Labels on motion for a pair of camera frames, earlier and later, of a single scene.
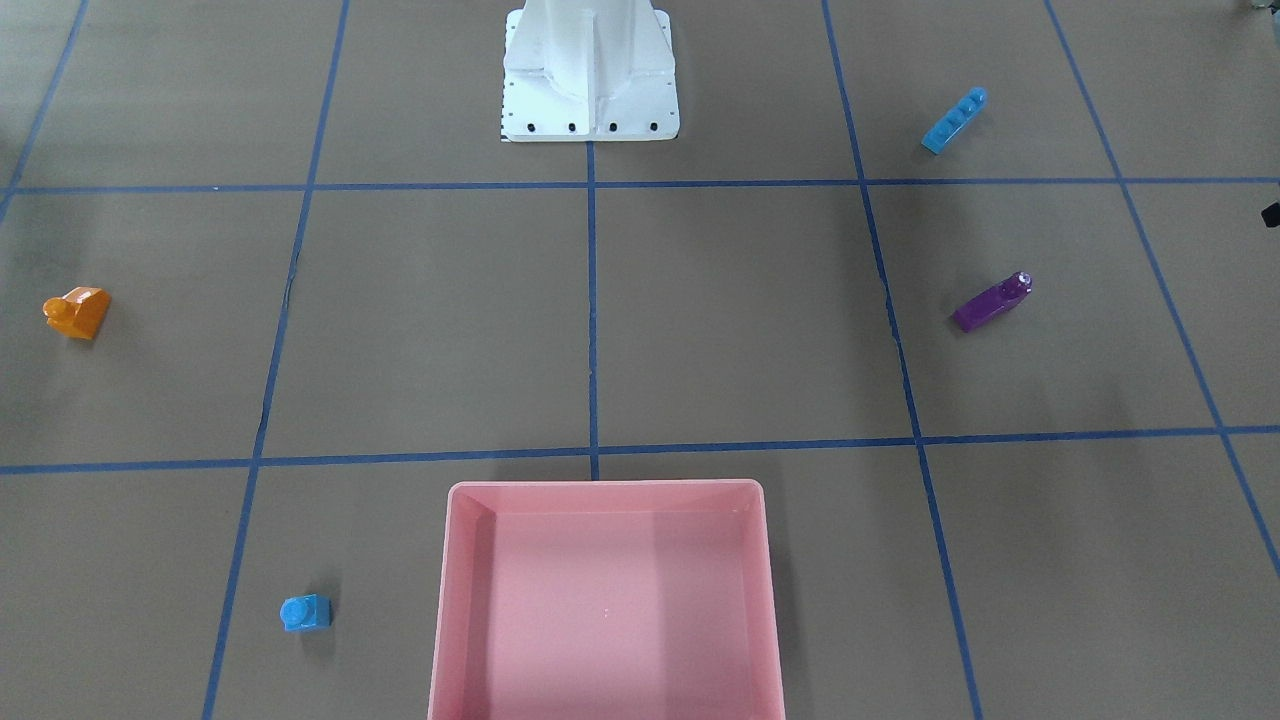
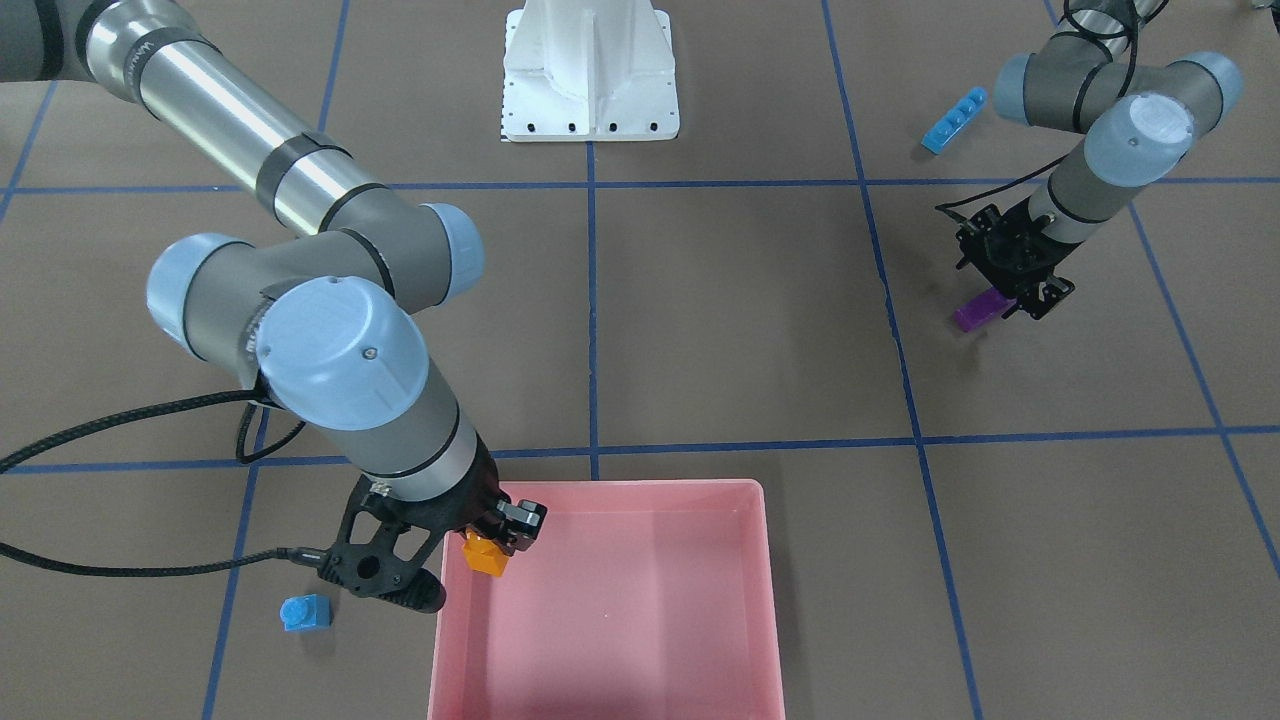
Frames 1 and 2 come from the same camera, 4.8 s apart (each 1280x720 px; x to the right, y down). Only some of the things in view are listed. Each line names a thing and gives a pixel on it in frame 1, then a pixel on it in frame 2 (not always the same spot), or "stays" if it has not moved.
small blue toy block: [307, 612] stays
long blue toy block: [954, 120] stays
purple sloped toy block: [991, 302] stays
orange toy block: [78, 312] -> [484, 555]
